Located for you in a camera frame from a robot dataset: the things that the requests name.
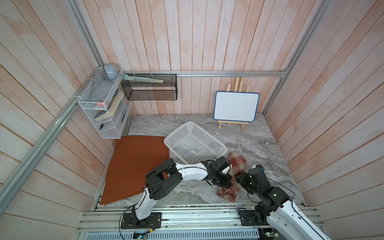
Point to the grey computer mouse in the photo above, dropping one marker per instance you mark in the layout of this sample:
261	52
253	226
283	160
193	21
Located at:
111	72

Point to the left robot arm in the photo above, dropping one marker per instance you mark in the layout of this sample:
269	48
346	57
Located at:
168	175

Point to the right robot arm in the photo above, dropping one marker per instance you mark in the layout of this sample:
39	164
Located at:
276	208

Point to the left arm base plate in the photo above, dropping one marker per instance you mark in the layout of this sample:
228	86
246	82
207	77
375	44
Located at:
131	221

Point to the white wire shelf rack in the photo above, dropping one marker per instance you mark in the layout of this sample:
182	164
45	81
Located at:
101	89

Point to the wooden easel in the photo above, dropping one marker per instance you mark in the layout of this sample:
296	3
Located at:
238	88

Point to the worn book on shelf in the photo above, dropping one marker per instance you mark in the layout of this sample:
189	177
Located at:
112	108

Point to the black wire mesh basket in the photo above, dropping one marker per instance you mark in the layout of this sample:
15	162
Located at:
139	91

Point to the aluminium rail frame front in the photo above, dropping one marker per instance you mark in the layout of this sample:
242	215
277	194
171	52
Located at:
175	223

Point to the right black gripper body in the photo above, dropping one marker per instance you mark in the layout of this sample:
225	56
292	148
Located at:
245	180

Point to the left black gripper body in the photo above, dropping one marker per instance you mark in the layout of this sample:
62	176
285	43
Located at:
221	179

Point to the white plastic basket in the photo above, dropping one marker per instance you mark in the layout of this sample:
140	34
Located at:
192	144

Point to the small pink item on shelf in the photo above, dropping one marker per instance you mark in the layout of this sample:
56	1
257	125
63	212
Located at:
99	104

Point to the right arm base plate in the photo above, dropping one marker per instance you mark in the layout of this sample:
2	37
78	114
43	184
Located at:
252	217

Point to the red plaid skirt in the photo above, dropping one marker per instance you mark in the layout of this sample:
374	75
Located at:
238	164

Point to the rust brown skirt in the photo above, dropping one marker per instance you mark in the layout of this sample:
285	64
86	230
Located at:
133	158

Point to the light green flat ruler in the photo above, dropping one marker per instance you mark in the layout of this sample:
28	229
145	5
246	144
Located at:
141	79

